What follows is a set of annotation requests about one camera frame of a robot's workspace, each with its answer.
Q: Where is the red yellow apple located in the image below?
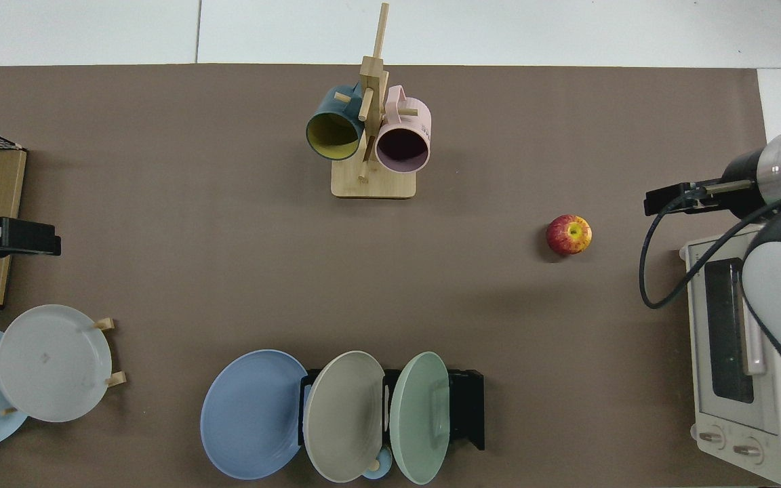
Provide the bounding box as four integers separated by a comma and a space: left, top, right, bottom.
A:
545, 214, 593, 257

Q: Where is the white plate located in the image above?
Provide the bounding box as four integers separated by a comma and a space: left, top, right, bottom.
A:
0, 304, 113, 423

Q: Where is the wooden plate rack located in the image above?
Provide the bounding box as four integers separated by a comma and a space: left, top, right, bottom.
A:
0, 317, 127, 415

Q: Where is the black dish rack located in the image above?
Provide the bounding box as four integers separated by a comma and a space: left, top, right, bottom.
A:
298, 368, 485, 451

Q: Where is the beige plate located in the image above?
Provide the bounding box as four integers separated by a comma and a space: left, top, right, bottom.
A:
302, 350, 386, 483

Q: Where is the green plate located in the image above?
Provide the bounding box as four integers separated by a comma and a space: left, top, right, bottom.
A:
390, 351, 451, 485

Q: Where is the brown table cloth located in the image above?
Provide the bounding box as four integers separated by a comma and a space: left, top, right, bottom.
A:
0, 64, 769, 488

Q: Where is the pale toaster oven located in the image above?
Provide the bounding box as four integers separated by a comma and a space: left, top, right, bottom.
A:
679, 224, 781, 486

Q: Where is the dark teal mug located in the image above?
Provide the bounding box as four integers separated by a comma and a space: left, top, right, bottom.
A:
306, 83, 366, 161

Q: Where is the pink mug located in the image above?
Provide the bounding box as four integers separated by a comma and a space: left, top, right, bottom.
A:
374, 85, 432, 174

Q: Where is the wooden cup stand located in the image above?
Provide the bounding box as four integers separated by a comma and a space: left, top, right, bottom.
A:
331, 2, 418, 199

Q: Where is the small blue round thing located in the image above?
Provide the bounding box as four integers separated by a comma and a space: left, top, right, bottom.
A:
362, 447, 393, 481

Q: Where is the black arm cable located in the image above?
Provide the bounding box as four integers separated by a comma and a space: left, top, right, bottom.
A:
638, 186, 781, 309

